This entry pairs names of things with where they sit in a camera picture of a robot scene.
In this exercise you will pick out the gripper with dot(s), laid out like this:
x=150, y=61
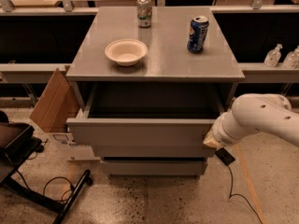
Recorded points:
x=222, y=133

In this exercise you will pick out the grey top drawer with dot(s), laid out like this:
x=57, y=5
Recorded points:
x=147, y=114

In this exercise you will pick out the grey drawer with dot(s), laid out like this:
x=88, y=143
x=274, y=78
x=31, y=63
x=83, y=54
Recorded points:
x=155, y=168
x=147, y=114
x=169, y=152

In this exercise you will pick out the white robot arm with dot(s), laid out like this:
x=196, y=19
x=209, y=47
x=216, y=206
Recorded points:
x=254, y=113

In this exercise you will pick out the grey drawer cabinet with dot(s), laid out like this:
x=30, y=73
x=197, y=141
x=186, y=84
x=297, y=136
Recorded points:
x=167, y=60

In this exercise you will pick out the grey bottom drawer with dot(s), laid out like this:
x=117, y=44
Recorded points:
x=155, y=168

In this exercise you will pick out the grey middle drawer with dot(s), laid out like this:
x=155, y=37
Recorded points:
x=169, y=152

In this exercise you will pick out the black power adapter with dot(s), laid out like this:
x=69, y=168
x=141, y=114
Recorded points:
x=224, y=156

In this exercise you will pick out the clear pump bottle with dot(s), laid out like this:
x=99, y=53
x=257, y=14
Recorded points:
x=292, y=59
x=273, y=56

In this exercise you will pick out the blue pepsi can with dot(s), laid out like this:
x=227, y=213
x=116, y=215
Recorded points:
x=197, y=34

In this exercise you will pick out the white paper bowl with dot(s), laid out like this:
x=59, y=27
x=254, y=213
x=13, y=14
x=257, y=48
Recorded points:
x=126, y=52

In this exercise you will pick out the green white soda can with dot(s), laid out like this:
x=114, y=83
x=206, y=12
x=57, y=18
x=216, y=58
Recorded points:
x=144, y=13

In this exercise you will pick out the open cardboard box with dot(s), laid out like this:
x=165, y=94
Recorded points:
x=55, y=106

